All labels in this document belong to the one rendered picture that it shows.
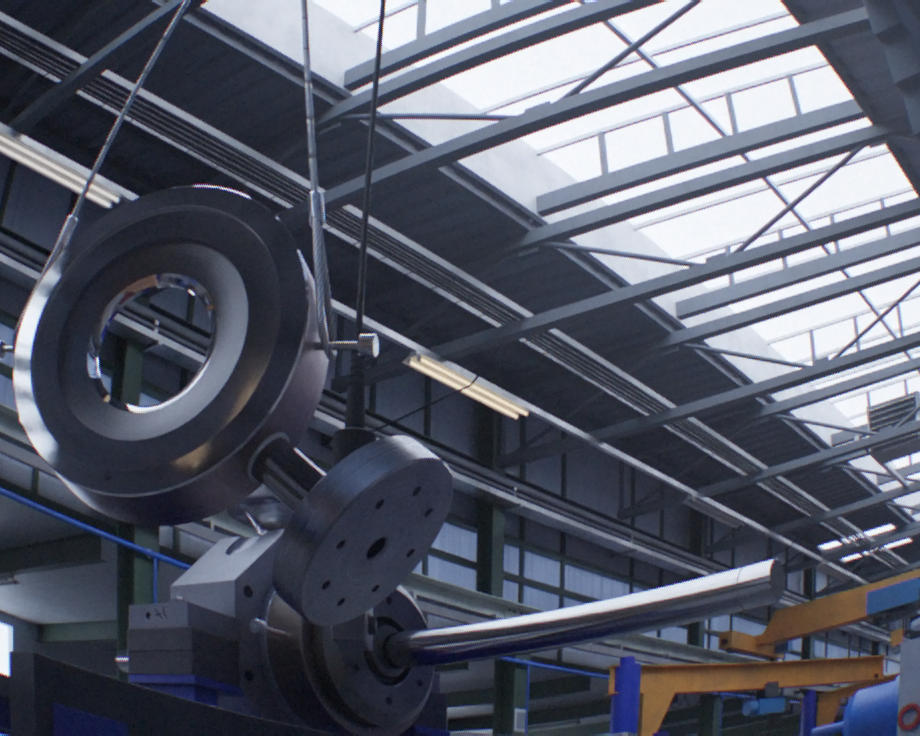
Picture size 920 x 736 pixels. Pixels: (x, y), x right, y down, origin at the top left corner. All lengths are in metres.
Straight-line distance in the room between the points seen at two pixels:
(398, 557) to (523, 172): 10.26
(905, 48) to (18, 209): 8.20
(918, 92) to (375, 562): 2.72
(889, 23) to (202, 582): 2.52
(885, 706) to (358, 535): 4.53
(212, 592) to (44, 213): 8.47
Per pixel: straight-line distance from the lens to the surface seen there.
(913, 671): 5.37
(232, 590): 2.29
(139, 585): 9.59
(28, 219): 10.50
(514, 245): 11.39
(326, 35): 9.91
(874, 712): 5.54
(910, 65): 3.64
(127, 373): 10.42
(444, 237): 11.68
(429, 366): 11.36
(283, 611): 2.28
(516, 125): 8.39
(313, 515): 1.13
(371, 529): 1.18
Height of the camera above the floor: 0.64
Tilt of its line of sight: 24 degrees up
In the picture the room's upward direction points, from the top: 1 degrees clockwise
